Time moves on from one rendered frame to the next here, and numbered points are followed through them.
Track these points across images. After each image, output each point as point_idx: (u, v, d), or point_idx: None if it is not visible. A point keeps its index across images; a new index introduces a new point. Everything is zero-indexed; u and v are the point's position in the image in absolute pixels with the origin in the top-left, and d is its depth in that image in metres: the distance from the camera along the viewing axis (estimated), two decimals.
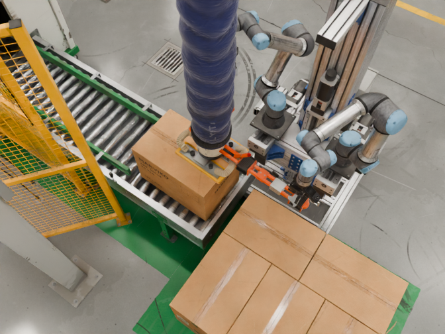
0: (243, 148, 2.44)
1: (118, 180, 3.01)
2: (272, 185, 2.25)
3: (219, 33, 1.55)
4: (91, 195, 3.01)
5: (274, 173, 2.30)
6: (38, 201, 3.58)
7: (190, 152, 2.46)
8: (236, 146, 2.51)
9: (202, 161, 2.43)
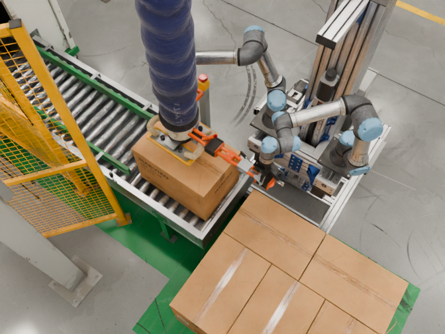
0: (212, 132, 2.50)
1: (118, 180, 3.01)
2: (239, 165, 2.31)
3: (171, 10, 1.61)
4: (91, 195, 3.01)
5: (242, 154, 2.36)
6: (38, 201, 3.58)
7: (160, 136, 2.51)
8: (205, 130, 2.57)
9: (171, 145, 2.48)
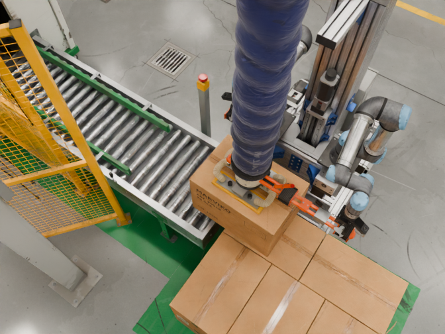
0: (282, 177, 2.40)
1: (118, 180, 3.01)
2: (316, 215, 2.22)
3: (281, 65, 1.48)
4: (91, 195, 3.01)
5: (317, 202, 2.27)
6: (38, 201, 3.58)
7: (228, 182, 2.42)
8: (273, 173, 2.48)
9: (240, 191, 2.39)
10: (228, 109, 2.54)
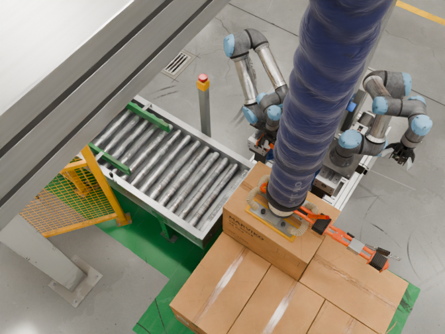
0: (314, 206, 2.45)
1: (118, 180, 3.01)
2: (350, 246, 2.27)
3: (342, 96, 1.41)
4: (91, 195, 3.01)
5: (349, 235, 2.31)
6: (38, 201, 3.58)
7: (261, 211, 2.47)
8: (304, 201, 2.52)
9: (274, 220, 2.44)
10: (259, 137, 2.59)
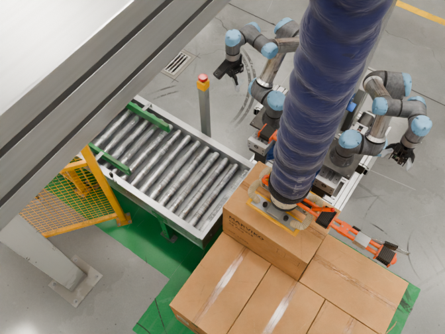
0: (318, 199, 2.36)
1: (118, 180, 3.01)
2: (357, 239, 2.17)
3: (342, 96, 1.41)
4: (91, 195, 3.01)
5: (355, 228, 2.21)
6: (38, 201, 3.58)
7: (263, 203, 2.37)
8: (308, 194, 2.43)
9: (276, 213, 2.35)
10: (261, 128, 2.50)
